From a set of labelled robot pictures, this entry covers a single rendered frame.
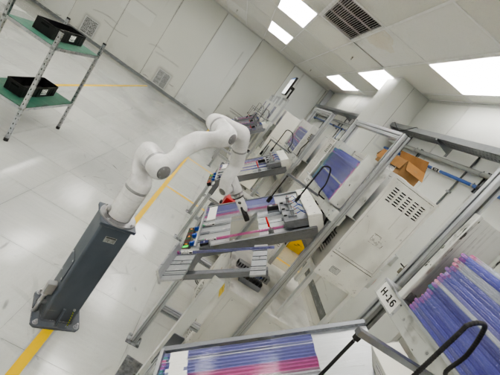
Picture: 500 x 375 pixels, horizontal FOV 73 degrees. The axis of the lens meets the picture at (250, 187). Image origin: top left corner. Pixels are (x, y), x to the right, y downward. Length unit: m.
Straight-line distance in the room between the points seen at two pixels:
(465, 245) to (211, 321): 1.53
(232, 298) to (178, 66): 9.17
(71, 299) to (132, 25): 9.66
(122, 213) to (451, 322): 1.42
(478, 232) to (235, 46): 9.83
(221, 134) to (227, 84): 8.86
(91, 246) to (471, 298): 1.57
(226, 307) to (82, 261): 0.85
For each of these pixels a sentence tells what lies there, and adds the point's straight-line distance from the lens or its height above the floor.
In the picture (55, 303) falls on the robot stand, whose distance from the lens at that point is 2.12.
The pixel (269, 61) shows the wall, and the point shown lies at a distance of 10.60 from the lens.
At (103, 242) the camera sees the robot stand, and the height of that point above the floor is 0.59.
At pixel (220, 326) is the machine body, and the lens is 2.24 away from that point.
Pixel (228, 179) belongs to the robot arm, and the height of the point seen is 1.12.
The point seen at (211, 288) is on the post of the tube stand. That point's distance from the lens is 1.72.
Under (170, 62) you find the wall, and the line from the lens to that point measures 10.79.
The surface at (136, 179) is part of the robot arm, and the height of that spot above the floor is 0.95.
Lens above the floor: 1.61
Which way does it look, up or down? 13 degrees down
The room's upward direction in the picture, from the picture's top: 37 degrees clockwise
